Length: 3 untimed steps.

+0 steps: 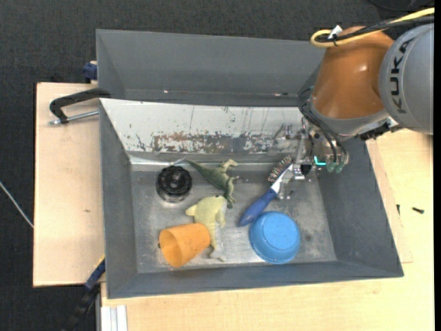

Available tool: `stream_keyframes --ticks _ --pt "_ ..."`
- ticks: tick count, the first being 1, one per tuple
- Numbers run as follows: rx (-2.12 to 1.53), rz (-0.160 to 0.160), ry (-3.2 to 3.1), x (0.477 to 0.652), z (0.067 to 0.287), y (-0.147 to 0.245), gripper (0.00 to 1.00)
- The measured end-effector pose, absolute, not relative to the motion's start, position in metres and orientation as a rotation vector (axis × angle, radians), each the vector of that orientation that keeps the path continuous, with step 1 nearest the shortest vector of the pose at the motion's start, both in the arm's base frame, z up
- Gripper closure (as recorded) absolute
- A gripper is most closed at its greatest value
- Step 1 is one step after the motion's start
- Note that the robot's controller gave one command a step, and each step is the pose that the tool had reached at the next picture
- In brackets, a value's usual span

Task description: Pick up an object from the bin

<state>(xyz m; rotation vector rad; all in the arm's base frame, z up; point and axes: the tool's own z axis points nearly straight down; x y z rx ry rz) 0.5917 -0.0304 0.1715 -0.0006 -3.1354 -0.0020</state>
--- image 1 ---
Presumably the blue plastic bowl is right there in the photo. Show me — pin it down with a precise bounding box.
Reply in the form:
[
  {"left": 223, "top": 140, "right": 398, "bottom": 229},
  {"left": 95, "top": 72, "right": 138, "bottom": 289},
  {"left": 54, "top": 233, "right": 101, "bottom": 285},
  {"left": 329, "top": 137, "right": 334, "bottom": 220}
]
[{"left": 249, "top": 211, "right": 302, "bottom": 265}]

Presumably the blue and white brush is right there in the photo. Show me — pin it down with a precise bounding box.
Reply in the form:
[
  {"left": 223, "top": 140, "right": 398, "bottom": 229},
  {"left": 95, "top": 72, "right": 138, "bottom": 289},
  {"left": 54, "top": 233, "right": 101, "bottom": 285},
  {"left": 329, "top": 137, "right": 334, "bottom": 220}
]
[{"left": 237, "top": 154, "right": 295, "bottom": 228}]

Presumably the grey metal bin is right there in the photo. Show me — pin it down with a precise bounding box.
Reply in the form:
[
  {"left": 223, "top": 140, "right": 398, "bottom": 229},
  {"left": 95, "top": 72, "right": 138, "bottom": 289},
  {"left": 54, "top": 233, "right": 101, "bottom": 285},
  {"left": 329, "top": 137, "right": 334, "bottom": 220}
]
[{"left": 95, "top": 28, "right": 404, "bottom": 299}]

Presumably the orange plastic cup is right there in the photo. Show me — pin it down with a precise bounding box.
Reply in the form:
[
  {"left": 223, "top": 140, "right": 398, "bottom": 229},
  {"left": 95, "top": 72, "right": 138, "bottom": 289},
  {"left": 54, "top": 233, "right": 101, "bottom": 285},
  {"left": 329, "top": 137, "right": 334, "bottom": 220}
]
[{"left": 158, "top": 222, "right": 212, "bottom": 269}]

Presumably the black round ribbed cap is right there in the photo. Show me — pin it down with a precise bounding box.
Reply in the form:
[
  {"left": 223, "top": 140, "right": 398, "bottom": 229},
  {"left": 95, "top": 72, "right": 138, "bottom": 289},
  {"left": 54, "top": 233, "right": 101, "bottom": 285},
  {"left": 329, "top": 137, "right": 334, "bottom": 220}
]
[{"left": 155, "top": 165, "right": 194, "bottom": 204}]

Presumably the green toy dinosaur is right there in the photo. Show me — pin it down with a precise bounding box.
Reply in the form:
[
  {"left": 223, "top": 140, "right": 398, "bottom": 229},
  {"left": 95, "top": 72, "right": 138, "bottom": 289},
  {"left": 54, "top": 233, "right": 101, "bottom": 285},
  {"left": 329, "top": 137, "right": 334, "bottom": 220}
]
[{"left": 185, "top": 159, "right": 240, "bottom": 209}]

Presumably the pale wood flat board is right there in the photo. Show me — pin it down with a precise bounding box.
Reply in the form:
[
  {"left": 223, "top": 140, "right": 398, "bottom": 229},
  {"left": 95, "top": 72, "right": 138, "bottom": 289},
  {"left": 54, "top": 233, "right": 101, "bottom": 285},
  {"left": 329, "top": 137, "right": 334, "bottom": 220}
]
[{"left": 32, "top": 81, "right": 106, "bottom": 288}]

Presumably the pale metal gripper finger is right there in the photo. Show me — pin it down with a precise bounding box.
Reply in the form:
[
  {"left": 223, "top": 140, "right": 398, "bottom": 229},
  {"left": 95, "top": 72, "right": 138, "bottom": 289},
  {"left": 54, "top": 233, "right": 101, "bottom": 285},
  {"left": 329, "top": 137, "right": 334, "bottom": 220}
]
[
  {"left": 274, "top": 123, "right": 300, "bottom": 148},
  {"left": 278, "top": 163, "right": 307, "bottom": 201}
]

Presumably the pale yellow plush dolphin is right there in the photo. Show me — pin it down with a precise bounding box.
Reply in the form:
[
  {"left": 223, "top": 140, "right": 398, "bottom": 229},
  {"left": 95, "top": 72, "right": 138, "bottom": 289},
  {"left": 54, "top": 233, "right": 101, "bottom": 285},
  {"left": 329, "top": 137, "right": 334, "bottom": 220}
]
[{"left": 185, "top": 194, "right": 229, "bottom": 263}]

